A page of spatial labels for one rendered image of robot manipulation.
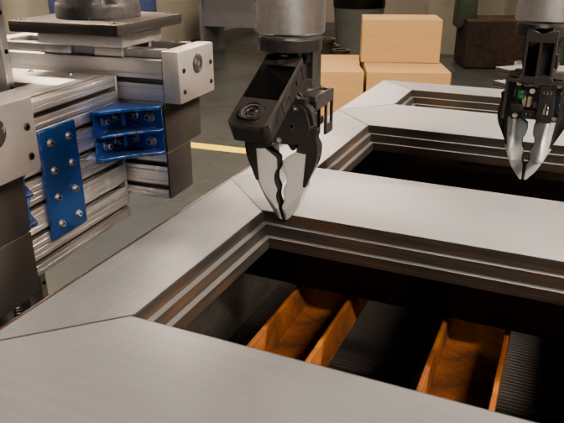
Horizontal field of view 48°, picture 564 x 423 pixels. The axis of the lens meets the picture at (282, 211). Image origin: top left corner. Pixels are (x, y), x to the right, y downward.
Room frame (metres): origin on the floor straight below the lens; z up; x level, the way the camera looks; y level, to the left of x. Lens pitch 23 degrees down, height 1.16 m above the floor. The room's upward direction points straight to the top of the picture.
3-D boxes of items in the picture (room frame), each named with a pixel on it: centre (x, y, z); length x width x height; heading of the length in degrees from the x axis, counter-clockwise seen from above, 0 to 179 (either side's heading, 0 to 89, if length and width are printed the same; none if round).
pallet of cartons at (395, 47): (4.43, -0.55, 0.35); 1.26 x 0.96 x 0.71; 76
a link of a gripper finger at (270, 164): (0.73, 0.00, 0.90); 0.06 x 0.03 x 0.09; 156
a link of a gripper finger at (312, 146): (0.69, -0.02, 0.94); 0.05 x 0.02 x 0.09; 66
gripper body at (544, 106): (0.83, -0.33, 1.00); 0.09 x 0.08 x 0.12; 156
